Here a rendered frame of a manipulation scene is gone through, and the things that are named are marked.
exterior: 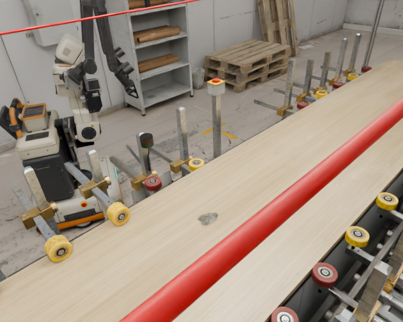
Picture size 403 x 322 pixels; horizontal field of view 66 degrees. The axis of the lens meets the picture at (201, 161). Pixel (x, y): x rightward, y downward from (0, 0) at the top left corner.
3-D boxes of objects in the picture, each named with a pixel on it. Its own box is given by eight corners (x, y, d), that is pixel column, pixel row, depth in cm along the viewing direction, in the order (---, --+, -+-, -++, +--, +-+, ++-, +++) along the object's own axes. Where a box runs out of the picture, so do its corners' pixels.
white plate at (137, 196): (133, 205, 167) (130, 190, 162) (171, 183, 181) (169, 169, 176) (134, 206, 167) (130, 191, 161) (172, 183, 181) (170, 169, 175)
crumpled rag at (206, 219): (201, 227, 125) (200, 223, 123) (195, 216, 130) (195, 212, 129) (221, 222, 127) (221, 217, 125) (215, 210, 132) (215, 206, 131)
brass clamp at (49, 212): (22, 223, 128) (18, 214, 125) (55, 206, 136) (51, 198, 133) (27, 230, 124) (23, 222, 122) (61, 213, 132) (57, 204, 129)
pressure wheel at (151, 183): (144, 198, 157) (141, 180, 150) (157, 190, 161) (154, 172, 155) (153, 206, 152) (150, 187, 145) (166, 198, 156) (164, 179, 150)
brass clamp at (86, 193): (80, 194, 142) (77, 185, 139) (106, 181, 149) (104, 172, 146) (86, 200, 138) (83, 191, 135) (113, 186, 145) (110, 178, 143)
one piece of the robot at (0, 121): (21, 149, 214) (-7, 124, 200) (27, 126, 242) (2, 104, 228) (35, 140, 214) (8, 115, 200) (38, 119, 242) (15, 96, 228)
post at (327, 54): (315, 108, 271) (325, 51, 244) (317, 107, 272) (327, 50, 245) (318, 109, 268) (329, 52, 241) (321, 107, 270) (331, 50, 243)
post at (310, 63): (299, 117, 257) (308, 58, 230) (301, 116, 259) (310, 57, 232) (302, 119, 255) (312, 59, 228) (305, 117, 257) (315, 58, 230)
